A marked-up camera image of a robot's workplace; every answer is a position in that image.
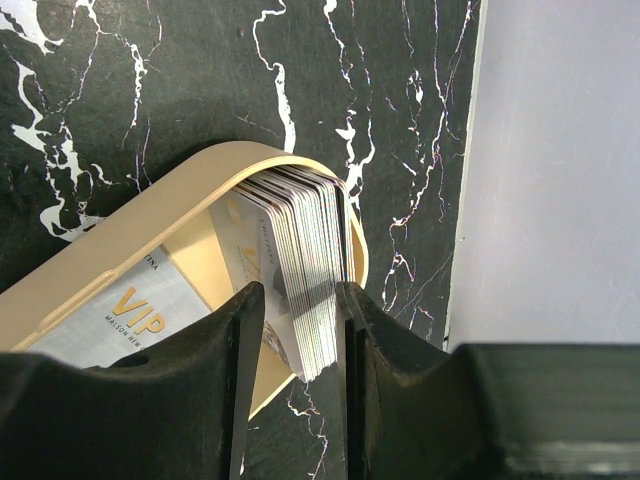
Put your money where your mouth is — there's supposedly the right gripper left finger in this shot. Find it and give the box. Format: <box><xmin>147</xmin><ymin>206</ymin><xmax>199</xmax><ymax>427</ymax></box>
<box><xmin>1</xmin><ymin>282</ymin><xmax>265</xmax><ymax>479</ymax></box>

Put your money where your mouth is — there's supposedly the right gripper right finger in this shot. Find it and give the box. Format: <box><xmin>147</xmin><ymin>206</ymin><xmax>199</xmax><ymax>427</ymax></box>
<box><xmin>336</xmin><ymin>282</ymin><xmax>639</xmax><ymax>479</ymax></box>

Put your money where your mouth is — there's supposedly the stack of cards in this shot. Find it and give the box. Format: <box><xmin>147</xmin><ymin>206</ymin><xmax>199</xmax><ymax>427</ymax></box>
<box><xmin>210</xmin><ymin>165</ymin><xmax>355</xmax><ymax>382</ymax></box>

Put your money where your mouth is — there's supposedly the white blue patterned card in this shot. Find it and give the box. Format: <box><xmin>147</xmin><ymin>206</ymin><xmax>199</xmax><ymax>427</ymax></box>
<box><xmin>28</xmin><ymin>248</ymin><xmax>210</xmax><ymax>368</ymax></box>

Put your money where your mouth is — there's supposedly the beige card tray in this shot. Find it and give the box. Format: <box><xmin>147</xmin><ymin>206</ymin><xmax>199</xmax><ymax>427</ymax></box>
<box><xmin>1</xmin><ymin>141</ymin><xmax>369</xmax><ymax>411</ymax></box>

